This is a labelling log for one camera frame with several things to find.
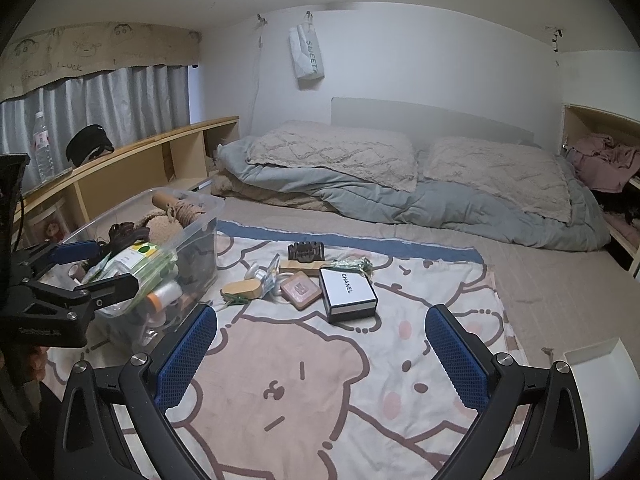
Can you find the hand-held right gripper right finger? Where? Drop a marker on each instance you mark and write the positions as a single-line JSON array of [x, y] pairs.
[[457, 357]]

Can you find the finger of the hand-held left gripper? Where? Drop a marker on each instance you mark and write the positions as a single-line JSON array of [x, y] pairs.
[[75, 252], [107, 287]]

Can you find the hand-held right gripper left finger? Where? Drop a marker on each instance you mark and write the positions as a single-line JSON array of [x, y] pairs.
[[185, 360]]

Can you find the clear plastic storage box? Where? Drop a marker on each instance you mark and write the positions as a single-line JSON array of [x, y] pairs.
[[195, 230]]

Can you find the black and white box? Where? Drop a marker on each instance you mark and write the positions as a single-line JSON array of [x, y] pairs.
[[345, 287]]

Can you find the person's left hand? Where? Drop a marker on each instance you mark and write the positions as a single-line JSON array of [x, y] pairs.
[[38, 360]]

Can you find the small doll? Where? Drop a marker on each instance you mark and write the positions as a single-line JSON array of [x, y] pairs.
[[52, 231]]

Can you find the green dotted packet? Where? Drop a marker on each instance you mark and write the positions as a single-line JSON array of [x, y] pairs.
[[140, 257]]

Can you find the bottle with orange cap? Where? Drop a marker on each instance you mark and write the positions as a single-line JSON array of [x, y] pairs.
[[165, 292]]

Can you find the beige plush toy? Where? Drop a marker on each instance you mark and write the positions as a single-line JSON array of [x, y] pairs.
[[160, 230]]

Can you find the rounded wooden piece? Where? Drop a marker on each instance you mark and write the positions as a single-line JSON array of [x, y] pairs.
[[242, 288]]

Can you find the cardboard tube with twine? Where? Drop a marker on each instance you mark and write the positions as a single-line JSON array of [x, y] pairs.
[[167, 201]]

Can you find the black cap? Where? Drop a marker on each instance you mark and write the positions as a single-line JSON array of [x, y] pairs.
[[89, 146]]

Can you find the clear water bottle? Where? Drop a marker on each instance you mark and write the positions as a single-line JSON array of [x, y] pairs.
[[42, 145]]

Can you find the white and blue sachet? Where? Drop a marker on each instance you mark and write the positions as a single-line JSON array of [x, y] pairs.
[[272, 272]]

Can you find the cartoon bear printed blanket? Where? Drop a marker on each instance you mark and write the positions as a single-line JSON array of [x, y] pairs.
[[310, 385]]

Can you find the long wooden shelf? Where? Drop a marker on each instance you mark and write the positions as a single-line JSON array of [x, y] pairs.
[[150, 147]]

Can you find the pink compact case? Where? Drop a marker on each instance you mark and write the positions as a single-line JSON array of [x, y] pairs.
[[299, 290]]

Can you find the wooden block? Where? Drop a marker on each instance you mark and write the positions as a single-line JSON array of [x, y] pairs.
[[295, 267]]

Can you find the grey duvet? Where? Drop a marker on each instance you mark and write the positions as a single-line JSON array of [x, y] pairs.
[[450, 210]]

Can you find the white tray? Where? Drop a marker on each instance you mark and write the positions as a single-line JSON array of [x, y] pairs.
[[605, 400]]

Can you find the dark brown hair claw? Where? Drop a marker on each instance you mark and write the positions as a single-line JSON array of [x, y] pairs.
[[306, 251]]

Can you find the beige fleece blanket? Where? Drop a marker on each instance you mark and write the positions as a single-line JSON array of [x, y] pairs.
[[260, 192]]

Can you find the cartoon printed curtain valance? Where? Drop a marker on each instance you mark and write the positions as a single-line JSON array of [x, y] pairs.
[[100, 50]]

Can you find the dark clothes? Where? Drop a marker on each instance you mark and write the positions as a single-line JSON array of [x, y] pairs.
[[620, 205]]

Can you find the white headboard panel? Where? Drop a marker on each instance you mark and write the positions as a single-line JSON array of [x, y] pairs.
[[425, 120]]

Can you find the pink clothes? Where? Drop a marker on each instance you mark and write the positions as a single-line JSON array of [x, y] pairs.
[[605, 160]]

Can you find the wooden side shelf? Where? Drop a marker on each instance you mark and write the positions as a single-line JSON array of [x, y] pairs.
[[569, 125]]

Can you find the white paper bag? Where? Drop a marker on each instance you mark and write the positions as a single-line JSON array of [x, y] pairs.
[[306, 55]]

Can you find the wall hook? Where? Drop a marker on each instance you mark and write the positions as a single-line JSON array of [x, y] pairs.
[[556, 35], [262, 19]]

